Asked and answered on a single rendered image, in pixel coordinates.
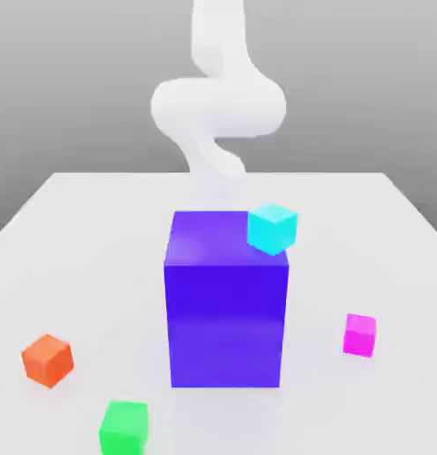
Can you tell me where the small orange cube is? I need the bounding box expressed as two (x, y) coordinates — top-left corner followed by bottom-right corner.
(20, 332), (75, 389)

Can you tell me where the small cyan cube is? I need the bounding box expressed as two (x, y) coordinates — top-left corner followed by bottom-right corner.
(246, 203), (298, 257)

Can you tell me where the large purple box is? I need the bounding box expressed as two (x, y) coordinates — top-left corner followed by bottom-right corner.
(163, 210), (290, 389)

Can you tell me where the small green cube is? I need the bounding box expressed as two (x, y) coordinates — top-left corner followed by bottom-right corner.
(98, 399), (149, 455)

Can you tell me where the small magenta cube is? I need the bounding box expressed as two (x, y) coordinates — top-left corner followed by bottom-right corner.
(342, 313), (377, 358)

